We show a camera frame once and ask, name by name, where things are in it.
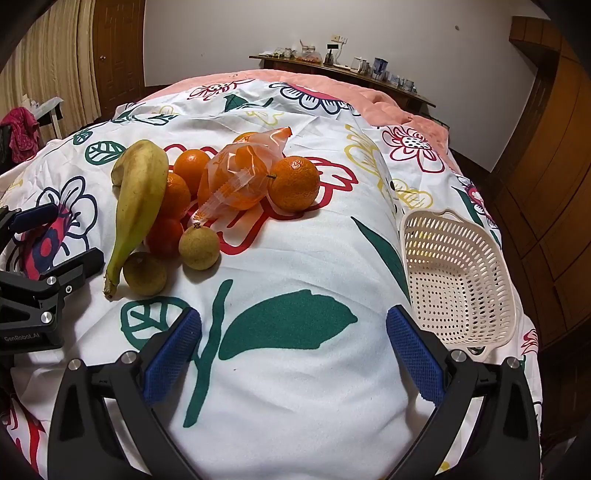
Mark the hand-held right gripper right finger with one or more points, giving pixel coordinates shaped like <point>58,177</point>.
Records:
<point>415,355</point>

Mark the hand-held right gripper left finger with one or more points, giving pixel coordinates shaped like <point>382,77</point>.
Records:
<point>173,355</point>

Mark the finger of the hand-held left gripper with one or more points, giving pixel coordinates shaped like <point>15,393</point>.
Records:
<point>34,217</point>
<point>78,270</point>

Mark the yellow-brown kiwi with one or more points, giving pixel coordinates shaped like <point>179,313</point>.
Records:
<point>144,273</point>
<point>198,247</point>

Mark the white plastic basket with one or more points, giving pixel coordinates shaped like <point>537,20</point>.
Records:
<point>461,286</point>

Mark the red tomato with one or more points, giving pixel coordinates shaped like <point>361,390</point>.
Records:
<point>165,236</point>

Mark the yellow banana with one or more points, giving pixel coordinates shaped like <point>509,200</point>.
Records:
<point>138,194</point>

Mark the orange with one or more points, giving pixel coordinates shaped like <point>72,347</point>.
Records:
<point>244,137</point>
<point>293,183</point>
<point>240,184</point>
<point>191,166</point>
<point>175,196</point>

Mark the red cloth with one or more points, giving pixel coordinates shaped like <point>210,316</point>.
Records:
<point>21,131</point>

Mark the white table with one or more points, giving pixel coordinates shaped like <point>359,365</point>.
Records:
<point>46,108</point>

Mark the white floral blanket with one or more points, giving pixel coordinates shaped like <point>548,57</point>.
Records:
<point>295,258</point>

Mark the beige curtain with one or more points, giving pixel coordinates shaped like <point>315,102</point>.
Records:
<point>55,60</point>

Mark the wooden door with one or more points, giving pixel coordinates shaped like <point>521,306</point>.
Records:
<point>117,60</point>

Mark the wooden wardrobe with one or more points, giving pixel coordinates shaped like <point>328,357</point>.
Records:
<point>549,161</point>

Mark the pink blanket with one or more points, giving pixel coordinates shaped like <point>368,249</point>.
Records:
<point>392,110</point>

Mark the wooden sideboard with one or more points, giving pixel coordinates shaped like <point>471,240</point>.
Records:
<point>351,76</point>

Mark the blue water pitcher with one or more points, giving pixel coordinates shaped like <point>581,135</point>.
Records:
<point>379,68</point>

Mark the glass jar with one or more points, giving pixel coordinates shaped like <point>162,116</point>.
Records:
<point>279,53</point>
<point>290,52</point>

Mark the glass kettle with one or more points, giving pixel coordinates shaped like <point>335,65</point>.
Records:
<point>359,64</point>

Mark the black stand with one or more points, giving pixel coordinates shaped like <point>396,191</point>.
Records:
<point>330,53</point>

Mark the white wall socket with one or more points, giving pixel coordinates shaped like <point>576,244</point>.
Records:
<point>338,40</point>

